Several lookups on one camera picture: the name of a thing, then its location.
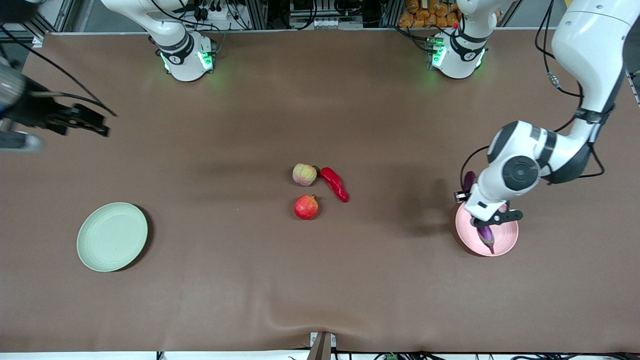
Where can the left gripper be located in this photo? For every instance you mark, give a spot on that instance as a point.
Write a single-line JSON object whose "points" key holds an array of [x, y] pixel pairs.
{"points": [[457, 197]]}

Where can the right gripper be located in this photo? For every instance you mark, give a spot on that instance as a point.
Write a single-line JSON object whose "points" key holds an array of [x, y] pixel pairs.
{"points": [[34, 111]]}

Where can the purple eggplant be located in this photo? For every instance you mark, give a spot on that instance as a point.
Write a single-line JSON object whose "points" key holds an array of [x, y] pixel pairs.
{"points": [[486, 235]]}

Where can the red chili pepper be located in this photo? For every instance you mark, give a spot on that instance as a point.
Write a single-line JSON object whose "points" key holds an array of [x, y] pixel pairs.
{"points": [[334, 184]]}

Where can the red pomegranate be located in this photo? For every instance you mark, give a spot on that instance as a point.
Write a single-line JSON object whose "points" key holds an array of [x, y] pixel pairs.
{"points": [[306, 208]]}

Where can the yellow pink apple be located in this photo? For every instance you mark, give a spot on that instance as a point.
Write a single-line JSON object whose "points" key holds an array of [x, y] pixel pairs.
{"points": [[304, 175]]}

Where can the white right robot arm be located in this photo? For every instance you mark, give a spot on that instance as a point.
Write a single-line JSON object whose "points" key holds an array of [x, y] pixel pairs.
{"points": [[185, 60]]}

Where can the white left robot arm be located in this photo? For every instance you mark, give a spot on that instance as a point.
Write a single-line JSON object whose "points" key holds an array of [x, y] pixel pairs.
{"points": [[590, 45]]}

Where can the pink round plate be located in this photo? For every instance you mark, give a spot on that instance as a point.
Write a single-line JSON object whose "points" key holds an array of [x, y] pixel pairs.
{"points": [[505, 240]]}

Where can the pale green round plate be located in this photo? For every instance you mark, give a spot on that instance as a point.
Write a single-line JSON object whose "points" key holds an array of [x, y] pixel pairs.
{"points": [[112, 237]]}

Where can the white power strip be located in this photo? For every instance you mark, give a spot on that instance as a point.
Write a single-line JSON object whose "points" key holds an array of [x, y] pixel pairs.
{"points": [[220, 14]]}

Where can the pile of orange toy foods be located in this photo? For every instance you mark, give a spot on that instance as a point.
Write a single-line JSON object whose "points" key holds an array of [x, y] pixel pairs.
{"points": [[425, 17]]}

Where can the brown table cover cloth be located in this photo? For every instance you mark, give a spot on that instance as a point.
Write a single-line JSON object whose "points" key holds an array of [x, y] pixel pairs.
{"points": [[250, 275]]}

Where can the white socket box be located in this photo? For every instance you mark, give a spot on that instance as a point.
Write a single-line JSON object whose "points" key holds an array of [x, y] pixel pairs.
{"points": [[330, 23]]}

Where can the aluminium table edge rail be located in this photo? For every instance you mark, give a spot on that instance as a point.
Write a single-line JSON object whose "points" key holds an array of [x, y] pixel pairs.
{"points": [[634, 88]]}

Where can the aluminium frame post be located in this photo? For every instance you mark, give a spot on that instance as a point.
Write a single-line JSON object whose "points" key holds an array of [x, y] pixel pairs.
{"points": [[390, 12], [257, 15]]}

